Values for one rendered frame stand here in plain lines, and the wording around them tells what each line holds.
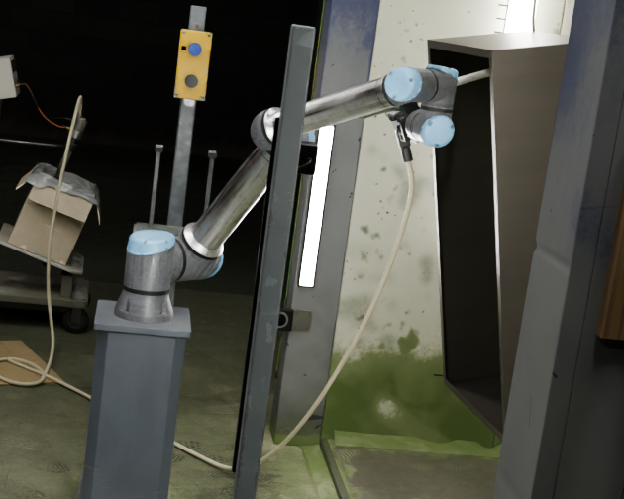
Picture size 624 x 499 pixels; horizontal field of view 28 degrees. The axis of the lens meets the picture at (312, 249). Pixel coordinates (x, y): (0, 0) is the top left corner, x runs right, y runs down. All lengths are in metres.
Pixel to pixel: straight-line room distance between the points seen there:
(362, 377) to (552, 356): 3.03
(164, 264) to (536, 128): 1.24
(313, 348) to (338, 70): 1.07
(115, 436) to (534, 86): 1.70
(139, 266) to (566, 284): 2.30
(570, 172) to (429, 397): 3.13
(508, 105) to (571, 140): 1.71
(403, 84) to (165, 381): 1.30
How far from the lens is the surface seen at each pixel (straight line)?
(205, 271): 4.13
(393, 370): 4.91
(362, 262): 4.78
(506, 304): 3.75
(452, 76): 3.45
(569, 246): 1.88
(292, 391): 4.87
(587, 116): 1.87
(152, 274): 3.98
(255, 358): 2.79
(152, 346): 3.97
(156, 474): 4.11
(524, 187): 3.69
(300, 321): 4.79
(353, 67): 4.67
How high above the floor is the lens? 1.67
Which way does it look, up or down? 11 degrees down
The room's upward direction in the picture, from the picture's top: 8 degrees clockwise
